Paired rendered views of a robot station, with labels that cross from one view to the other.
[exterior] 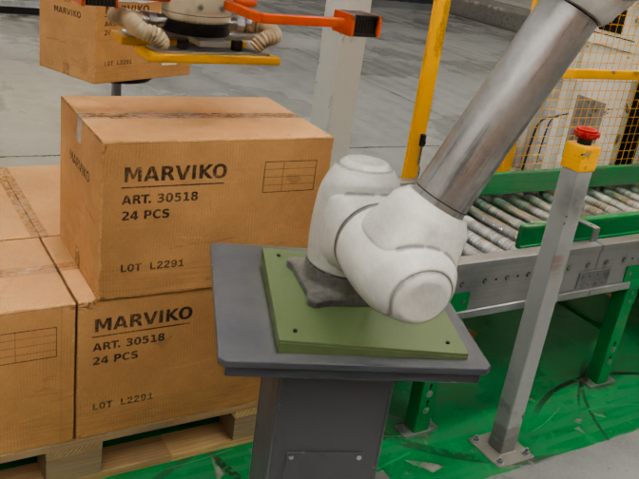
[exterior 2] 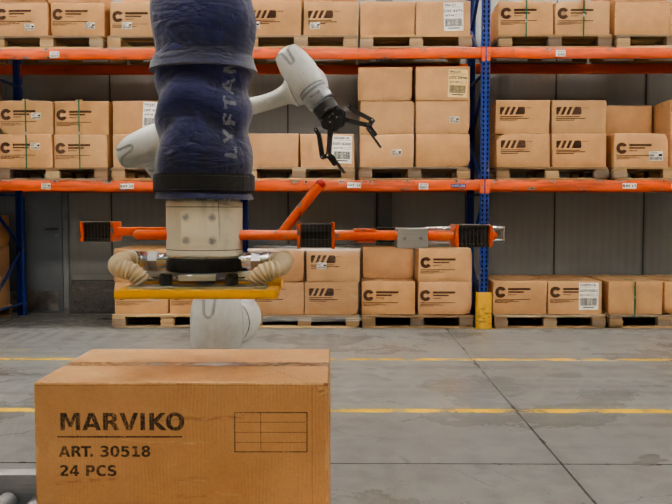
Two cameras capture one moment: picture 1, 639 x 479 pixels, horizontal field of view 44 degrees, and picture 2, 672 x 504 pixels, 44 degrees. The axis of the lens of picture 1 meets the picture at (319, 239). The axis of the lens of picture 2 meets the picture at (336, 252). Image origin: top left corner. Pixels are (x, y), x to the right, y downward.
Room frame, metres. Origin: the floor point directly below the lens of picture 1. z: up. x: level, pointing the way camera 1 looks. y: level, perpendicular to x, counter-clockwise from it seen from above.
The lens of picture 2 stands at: (3.38, 1.63, 1.30)
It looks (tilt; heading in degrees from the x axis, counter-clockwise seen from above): 3 degrees down; 213
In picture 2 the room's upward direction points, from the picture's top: straight up
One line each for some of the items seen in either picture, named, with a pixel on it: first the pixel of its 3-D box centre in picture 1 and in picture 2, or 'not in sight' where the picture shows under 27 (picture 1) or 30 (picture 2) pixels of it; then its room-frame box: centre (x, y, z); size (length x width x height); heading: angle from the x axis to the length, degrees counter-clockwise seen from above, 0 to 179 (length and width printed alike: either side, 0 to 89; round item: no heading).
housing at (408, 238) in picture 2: not in sight; (411, 237); (1.73, 0.77, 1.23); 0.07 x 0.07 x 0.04; 34
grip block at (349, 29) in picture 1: (357, 23); (101, 231); (1.94, -0.01, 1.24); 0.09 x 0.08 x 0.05; 34
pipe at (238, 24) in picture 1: (195, 25); (204, 263); (1.98, 0.38, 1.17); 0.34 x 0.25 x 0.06; 124
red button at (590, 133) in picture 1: (586, 136); not in sight; (2.07, -0.66, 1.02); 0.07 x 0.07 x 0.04
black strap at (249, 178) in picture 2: not in sight; (204, 183); (1.98, 0.38, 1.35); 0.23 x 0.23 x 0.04
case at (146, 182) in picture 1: (191, 188); (198, 450); (1.99, 0.36, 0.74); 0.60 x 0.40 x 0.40; 122
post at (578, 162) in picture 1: (538, 308); not in sight; (2.07, -0.66, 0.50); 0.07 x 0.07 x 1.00; 33
